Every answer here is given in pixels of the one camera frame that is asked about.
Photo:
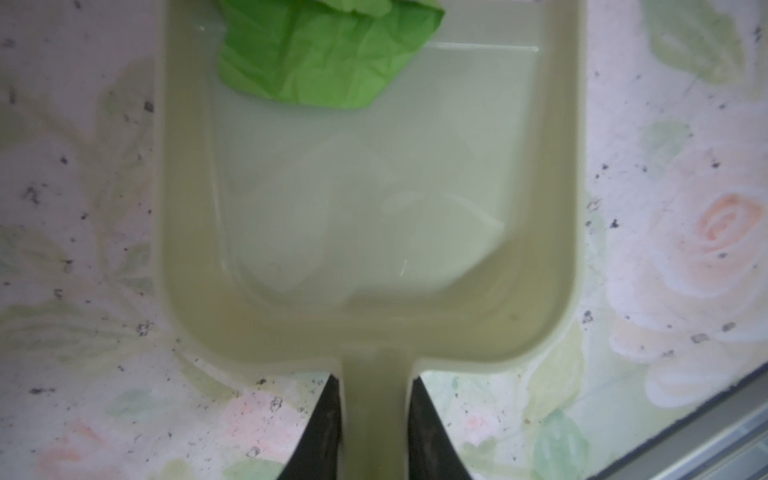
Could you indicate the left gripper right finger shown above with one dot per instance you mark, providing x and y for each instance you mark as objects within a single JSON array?
[{"x": 431, "y": 454}]

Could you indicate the aluminium rail frame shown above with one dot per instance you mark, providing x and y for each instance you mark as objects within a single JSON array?
[{"x": 723, "y": 437}]

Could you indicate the green dustpan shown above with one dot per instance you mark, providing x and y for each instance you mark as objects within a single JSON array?
[{"x": 436, "y": 229}]

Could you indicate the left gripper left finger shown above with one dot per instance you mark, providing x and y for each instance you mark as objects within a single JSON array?
[{"x": 316, "y": 454}]

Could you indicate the green paper scrap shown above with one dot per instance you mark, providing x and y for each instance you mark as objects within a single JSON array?
[{"x": 331, "y": 54}]

